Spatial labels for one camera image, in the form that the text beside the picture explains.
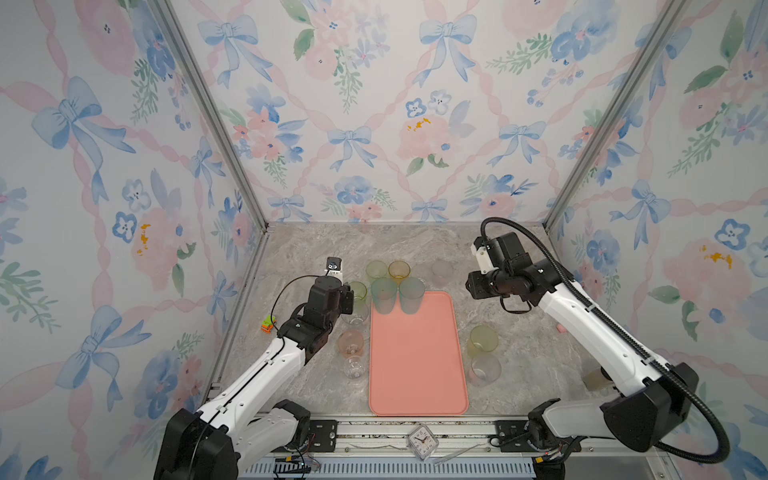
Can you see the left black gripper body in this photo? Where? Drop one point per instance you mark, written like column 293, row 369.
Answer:
column 345, row 305

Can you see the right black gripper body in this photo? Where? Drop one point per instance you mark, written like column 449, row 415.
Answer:
column 489, row 285

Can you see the clear glass column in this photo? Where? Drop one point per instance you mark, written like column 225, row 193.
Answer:
column 360, row 315

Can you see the teal textured cup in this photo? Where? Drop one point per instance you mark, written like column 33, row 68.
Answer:
column 384, row 295
column 411, row 292

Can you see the yellow green cup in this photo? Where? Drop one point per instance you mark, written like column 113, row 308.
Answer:
column 482, row 339

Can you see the clear pinkish cup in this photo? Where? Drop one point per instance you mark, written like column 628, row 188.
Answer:
column 484, row 369

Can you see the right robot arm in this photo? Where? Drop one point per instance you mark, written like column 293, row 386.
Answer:
column 648, row 405

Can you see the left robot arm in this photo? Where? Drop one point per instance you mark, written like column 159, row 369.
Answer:
column 240, row 396

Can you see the pink rectangular tray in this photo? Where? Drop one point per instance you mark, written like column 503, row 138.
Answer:
column 416, row 366

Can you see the bright green glass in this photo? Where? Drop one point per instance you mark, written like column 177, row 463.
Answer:
column 359, row 290

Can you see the pink tinted glass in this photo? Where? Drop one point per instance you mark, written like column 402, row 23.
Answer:
column 351, row 343

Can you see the light green textured cup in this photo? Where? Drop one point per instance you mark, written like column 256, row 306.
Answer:
column 376, row 269

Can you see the clear textured cup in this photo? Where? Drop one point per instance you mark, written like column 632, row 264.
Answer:
column 442, row 272

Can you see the orange green toy block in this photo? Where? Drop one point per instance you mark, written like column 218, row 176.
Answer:
column 268, row 324

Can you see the small clear glass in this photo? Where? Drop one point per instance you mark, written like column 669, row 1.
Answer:
column 354, row 367

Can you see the amber yellow cup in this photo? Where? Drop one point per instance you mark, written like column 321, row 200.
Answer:
column 399, row 270

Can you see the small white clock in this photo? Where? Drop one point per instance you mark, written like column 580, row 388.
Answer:
column 422, row 442

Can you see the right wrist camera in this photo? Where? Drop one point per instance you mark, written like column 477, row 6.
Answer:
column 505, row 253

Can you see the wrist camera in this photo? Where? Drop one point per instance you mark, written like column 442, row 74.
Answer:
column 334, row 267
column 505, row 253

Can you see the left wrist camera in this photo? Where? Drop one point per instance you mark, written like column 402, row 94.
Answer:
column 334, row 267

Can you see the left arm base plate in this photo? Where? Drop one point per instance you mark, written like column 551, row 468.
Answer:
column 316, row 436

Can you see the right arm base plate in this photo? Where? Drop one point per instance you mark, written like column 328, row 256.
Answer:
column 520, row 436

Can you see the aluminium front rail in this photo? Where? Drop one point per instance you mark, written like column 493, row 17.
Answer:
column 370, row 449

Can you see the left corner aluminium post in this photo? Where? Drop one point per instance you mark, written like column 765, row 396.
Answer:
column 180, row 47

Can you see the corner aluminium post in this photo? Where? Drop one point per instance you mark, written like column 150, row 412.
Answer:
column 180, row 47
column 641, row 66

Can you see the right corner aluminium post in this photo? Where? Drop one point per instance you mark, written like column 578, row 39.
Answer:
column 641, row 66

